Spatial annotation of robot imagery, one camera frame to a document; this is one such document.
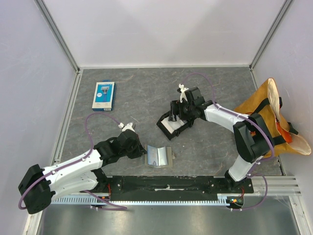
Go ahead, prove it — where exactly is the grey slotted cable duct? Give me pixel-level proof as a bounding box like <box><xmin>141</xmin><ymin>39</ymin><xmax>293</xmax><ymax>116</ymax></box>
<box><xmin>52</xmin><ymin>194</ymin><xmax>242</xmax><ymax>206</ymax></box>

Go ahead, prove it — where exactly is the yellow tote bag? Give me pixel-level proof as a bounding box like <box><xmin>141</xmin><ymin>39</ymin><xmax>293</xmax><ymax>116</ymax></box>
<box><xmin>235</xmin><ymin>78</ymin><xmax>312</xmax><ymax>157</ymax></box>

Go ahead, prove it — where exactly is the grey card holder wallet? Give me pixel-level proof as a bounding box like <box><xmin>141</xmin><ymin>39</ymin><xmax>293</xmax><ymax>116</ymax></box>
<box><xmin>145</xmin><ymin>145</ymin><xmax>176</xmax><ymax>168</ymax></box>

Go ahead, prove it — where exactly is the white card stack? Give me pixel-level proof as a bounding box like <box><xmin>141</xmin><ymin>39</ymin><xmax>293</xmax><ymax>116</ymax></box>
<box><xmin>161</xmin><ymin>117</ymin><xmax>185</xmax><ymax>134</ymax></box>

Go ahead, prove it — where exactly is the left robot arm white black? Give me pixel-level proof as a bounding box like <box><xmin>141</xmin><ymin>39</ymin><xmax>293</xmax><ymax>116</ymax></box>
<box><xmin>18</xmin><ymin>129</ymin><xmax>147</xmax><ymax>214</ymax></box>

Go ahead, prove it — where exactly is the blue razor package box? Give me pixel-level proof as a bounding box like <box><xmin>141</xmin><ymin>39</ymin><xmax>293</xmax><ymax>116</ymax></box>
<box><xmin>92</xmin><ymin>81</ymin><xmax>116</xmax><ymax>111</ymax></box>

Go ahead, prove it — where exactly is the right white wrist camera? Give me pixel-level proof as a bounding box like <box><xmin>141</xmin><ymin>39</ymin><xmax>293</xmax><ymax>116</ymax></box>
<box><xmin>178</xmin><ymin>84</ymin><xmax>189</xmax><ymax>103</ymax></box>

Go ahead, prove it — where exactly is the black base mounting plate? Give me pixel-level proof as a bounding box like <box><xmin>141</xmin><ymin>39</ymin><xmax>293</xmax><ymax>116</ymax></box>
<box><xmin>92</xmin><ymin>176</ymin><xmax>254</xmax><ymax>202</ymax></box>

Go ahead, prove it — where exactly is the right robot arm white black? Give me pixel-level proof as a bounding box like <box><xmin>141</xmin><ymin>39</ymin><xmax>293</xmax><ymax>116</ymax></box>
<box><xmin>158</xmin><ymin>84</ymin><xmax>274</xmax><ymax>193</ymax></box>

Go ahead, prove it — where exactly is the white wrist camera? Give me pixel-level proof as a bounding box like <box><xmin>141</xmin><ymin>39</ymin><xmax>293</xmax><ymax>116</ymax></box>
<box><xmin>118</xmin><ymin>122</ymin><xmax>135</xmax><ymax>132</ymax></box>
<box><xmin>178</xmin><ymin>84</ymin><xmax>189</xmax><ymax>103</ymax></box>

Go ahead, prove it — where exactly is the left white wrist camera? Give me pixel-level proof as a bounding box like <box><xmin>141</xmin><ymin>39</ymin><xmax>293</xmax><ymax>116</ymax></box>
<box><xmin>118</xmin><ymin>122</ymin><xmax>135</xmax><ymax>132</ymax></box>

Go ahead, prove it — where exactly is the black plastic card box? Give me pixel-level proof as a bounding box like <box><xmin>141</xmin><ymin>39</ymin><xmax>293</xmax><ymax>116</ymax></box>
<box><xmin>156</xmin><ymin>109</ymin><xmax>196</xmax><ymax>140</ymax></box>

